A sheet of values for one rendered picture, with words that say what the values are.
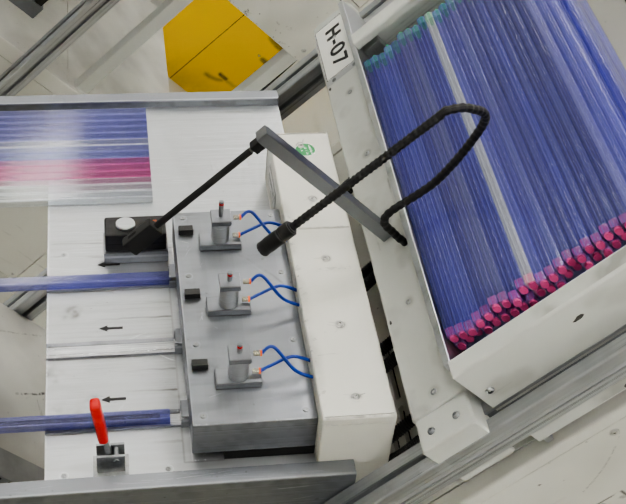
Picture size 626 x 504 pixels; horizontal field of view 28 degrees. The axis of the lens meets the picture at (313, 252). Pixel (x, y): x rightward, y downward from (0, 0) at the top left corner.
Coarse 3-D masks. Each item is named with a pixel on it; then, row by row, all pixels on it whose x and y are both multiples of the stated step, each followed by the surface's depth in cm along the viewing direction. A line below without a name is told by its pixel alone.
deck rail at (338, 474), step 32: (64, 480) 131; (96, 480) 131; (128, 480) 132; (160, 480) 132; (192, 480) 132; (224, 480) 133; (256, 480) 133; (288, 480) 134; (320, 480) 134; (352, 480) 135
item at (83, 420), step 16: (32, 416) 137; (48, 416) 137; (64, 416) 137; (80, 416) 137; (112, 416) 138; (128, 416) 138; (144, 416) 138; (160, 416) 138; (0, 432) 136; (16, 432) 136
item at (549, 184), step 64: (448, 0) 158; (512, 0) 150; (576, 0) 151; (384, 64) 161; (448, 64) 152; (512, 64) 143; (576, 64) 136; (384, 128) 154; (448, 128) 145; (512, 128) 138; (576, 128) 131; (448, 192) 140; (512, 192) 133; (576, 192) 127; (448, 256) 135; (512, 256) 128; (576, 256) 122; (448, 320) 130
